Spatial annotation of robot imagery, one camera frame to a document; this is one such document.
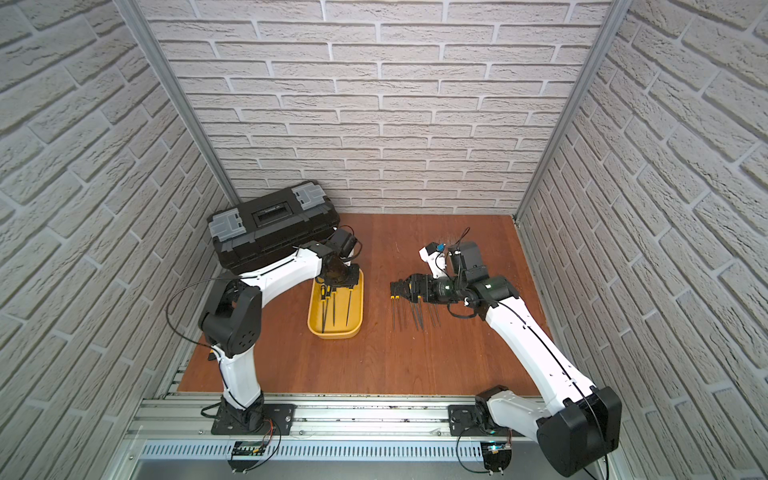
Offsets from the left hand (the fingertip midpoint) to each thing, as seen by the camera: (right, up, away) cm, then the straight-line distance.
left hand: (359, 277), depth 93 cm
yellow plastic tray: (-7, -11, -2) cm, 13 cm away
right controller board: (+36, -40, -23) cm, 59 cm away
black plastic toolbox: (-33, +15, -1) cm, 36 cm away
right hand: (+16, -1, -19) cm, 25 cm away
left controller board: (-26, -41, -21) cm, 53 cm away
